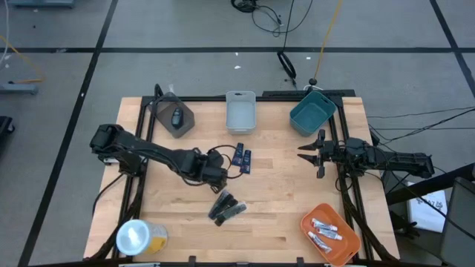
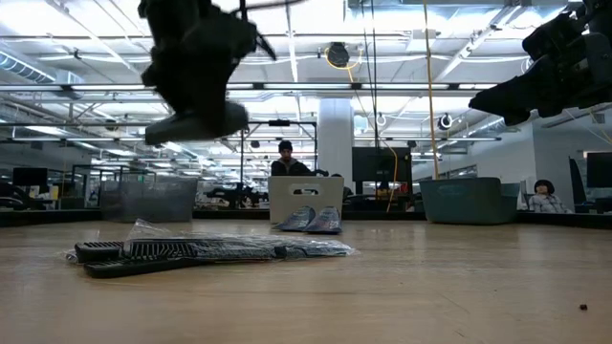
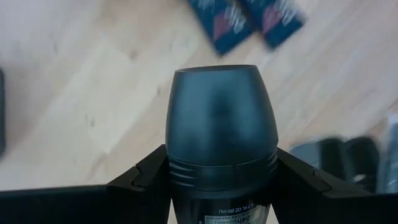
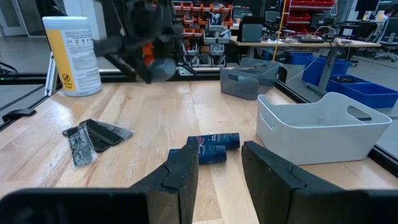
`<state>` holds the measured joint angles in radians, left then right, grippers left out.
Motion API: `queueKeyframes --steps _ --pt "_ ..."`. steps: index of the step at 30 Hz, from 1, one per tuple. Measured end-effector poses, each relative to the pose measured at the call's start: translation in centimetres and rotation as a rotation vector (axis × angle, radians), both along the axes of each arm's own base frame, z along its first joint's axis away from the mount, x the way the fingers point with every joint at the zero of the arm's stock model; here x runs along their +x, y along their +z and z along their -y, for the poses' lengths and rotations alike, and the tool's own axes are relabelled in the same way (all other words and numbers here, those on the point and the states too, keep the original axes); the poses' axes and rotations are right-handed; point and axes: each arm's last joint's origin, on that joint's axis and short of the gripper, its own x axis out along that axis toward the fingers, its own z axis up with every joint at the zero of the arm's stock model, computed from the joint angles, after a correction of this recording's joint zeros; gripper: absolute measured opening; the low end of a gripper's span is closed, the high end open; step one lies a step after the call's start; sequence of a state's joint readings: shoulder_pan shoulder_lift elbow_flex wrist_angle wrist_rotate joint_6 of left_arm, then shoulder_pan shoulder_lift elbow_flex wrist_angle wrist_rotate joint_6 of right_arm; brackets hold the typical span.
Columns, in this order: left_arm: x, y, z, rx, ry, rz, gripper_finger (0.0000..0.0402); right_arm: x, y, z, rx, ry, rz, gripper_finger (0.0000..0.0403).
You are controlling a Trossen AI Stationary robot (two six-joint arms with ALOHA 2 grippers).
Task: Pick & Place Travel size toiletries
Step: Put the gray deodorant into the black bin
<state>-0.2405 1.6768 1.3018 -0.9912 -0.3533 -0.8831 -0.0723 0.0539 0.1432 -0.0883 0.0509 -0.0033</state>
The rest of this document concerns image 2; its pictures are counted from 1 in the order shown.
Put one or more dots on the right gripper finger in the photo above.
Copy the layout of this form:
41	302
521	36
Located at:
521	98

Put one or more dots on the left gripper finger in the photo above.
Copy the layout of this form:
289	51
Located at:
191	88

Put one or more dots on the dark grey oval razor case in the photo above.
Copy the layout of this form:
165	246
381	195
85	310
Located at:
201	126

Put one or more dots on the black comb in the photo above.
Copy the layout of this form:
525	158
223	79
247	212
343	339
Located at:
143	268
98	251
162	249

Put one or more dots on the dark blue toiletry sachet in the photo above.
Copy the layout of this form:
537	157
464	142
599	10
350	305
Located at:
327	221
299	219

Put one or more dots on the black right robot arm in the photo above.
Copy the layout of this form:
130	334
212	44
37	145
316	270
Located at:
600	12

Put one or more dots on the black background robot arm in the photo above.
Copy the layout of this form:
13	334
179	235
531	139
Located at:
236	195

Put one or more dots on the black monitor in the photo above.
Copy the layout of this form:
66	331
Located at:
378	165
600	169

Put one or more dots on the person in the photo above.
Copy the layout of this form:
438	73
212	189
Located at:
545	203
286	165

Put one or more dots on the teal plastic bin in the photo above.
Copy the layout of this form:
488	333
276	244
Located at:
468	203

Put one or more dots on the dark translucent plastic bin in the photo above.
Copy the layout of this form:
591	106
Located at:
148	200

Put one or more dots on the light grey plastic bin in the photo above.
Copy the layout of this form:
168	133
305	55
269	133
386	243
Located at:
287	196

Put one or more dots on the white square pillar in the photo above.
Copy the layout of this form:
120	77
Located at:
334	138

